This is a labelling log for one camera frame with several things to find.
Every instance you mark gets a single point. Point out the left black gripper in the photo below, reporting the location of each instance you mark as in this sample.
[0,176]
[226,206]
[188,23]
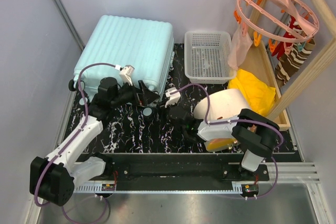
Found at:
[144,95]

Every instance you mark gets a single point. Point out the white round drum box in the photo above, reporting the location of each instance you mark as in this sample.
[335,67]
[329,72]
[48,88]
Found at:
[223,106]

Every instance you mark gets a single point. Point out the light blue hard-shell suitcase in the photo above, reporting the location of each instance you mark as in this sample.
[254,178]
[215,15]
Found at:
[146,45]

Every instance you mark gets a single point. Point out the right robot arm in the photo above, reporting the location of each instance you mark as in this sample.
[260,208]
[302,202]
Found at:
[257,135]

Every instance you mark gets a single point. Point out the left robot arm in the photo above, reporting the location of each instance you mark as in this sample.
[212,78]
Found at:
[55,177]

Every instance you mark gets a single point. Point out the black marble pattern mat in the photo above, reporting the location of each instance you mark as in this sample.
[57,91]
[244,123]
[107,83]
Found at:
[129,132]

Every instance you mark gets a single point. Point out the white perforated plastic basket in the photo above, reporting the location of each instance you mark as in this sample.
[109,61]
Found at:
[205,57]

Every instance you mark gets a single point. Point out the yellow cloth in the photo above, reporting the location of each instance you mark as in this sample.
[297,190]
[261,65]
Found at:
[259,96]

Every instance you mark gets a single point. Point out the translucent pink plastic bag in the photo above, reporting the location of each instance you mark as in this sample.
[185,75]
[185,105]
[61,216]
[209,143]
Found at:
[241,43]

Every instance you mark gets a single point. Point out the brown striped cloth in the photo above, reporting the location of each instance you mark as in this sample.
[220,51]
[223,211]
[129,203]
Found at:
[290,63]

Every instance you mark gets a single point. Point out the pink round clip hanger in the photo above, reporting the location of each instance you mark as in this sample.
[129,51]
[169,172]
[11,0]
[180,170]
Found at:
[283,22]

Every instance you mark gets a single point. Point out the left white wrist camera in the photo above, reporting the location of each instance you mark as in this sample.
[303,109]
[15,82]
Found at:
[125,73]

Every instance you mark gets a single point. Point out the wooden hanger rack frame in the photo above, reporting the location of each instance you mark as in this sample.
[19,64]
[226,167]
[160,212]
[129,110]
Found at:
[317,62]

